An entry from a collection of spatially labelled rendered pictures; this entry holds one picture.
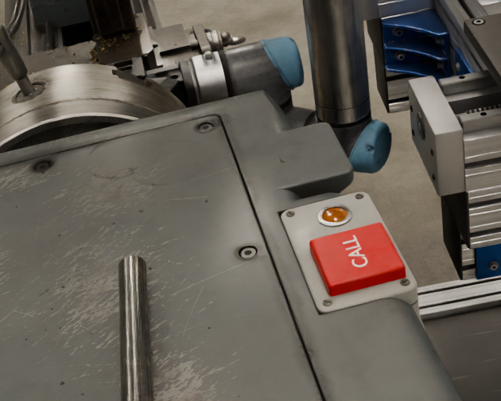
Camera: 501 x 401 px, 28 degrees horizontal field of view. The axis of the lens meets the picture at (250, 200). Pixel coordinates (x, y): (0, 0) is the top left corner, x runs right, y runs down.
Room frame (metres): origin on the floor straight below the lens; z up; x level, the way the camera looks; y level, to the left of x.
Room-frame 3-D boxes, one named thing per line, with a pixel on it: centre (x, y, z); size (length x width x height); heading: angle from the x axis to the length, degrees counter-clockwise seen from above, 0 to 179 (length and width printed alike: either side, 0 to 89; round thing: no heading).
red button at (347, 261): (0.59, -0.07, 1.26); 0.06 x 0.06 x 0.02; 5
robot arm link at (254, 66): (1.25, -0.05, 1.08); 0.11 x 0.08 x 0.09; 94
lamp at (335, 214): (0.65, -0.07, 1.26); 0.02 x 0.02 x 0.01
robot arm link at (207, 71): (1.25, 0.03, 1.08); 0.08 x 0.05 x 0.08; 4
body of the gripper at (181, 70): (1.25, 0.11, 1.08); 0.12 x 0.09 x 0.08; 94
